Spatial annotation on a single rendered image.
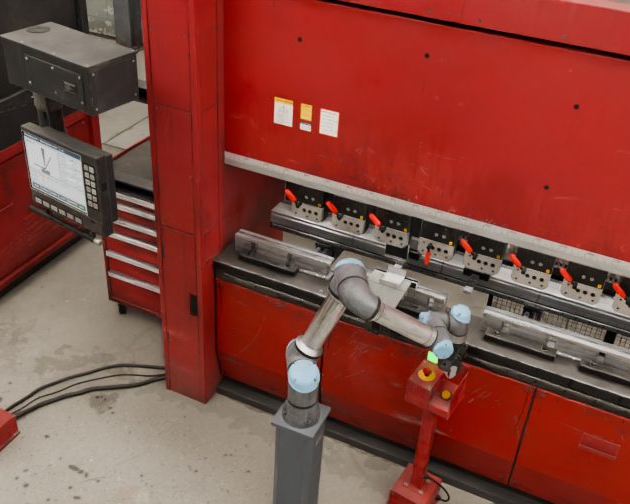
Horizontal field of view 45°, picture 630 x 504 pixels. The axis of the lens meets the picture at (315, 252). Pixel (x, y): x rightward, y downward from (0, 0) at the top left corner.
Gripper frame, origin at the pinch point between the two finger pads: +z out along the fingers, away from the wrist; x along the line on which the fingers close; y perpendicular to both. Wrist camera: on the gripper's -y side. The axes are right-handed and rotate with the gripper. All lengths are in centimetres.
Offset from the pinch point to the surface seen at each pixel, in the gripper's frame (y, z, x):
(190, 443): -38, 81, 113
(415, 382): -5.5, 5.4, 11.7
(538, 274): 36, -37, -18
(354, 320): 13, 5, 52
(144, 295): 17, 61, 192
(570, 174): 41, -82, -19
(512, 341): 29.5, -4.0, -15.2
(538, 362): 26.7, -1.3, -28.1
